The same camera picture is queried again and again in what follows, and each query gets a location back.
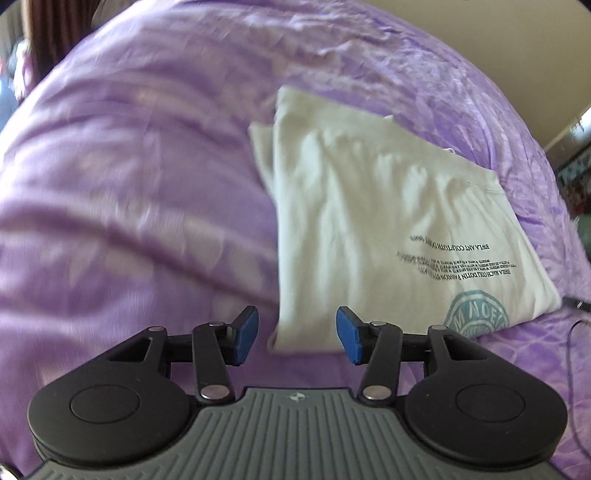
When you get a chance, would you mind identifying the white printed sweatshirt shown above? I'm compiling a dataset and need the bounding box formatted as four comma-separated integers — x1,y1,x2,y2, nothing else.
248,85,565,355

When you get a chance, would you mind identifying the brown patterned curtain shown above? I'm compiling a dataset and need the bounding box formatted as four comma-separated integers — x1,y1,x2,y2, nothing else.
21,0,105,90

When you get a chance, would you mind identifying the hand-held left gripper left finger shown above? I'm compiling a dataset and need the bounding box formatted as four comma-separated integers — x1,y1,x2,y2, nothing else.
102,305,260,406

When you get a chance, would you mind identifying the purple blanket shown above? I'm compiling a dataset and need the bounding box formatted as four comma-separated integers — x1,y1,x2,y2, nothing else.
0,0,591,480

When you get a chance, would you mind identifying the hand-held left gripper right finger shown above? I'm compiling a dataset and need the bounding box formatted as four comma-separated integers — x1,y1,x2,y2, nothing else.
335,305,491,404

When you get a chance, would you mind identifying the black cable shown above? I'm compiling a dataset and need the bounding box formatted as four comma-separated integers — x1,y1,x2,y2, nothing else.
560,295,591,446

